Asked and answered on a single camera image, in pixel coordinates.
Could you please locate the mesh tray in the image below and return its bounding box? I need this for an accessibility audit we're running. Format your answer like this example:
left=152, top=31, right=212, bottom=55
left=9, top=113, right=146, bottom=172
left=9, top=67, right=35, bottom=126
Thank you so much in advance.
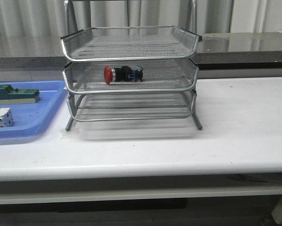
left=63, top=58, right=199, bottom=94
left=61, top=25, right=201, bottom=62
left=66, top=91, right=196, bottom=122

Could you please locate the red emergency stop button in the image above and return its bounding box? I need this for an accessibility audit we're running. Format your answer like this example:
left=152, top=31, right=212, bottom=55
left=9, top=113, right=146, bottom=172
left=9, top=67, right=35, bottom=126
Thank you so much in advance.
left=104, top=65, right=143, bottom=84

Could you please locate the blue plastic tray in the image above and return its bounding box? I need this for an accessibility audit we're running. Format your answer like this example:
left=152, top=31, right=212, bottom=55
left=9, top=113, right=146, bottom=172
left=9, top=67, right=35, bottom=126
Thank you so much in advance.
left=0, top=81, right=67, bottom=145

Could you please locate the white pleated curtain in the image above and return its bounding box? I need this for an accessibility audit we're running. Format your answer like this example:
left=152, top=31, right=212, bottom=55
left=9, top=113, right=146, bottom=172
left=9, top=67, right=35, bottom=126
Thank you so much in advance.
left=0, top=0, right=282, bottom=38

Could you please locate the green terminal block module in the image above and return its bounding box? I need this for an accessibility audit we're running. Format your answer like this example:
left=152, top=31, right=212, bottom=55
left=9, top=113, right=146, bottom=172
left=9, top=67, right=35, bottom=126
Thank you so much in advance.
left=0, top=84, right=40, bottom=105

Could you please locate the white circuit breaker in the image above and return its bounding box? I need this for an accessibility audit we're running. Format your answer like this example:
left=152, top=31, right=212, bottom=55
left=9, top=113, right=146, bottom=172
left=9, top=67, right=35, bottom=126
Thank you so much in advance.
left=0, top=108, right=14, bottom=128

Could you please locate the grey stone counter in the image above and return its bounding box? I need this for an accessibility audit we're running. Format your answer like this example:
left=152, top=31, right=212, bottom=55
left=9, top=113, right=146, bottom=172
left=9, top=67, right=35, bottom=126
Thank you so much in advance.
left=0, top=32, right=282, bottom=82

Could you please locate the grey metal rack frame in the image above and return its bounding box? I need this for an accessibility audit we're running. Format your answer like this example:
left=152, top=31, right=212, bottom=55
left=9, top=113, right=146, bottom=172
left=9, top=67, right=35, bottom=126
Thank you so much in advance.
left=64, top=0, right=202, bottom=131

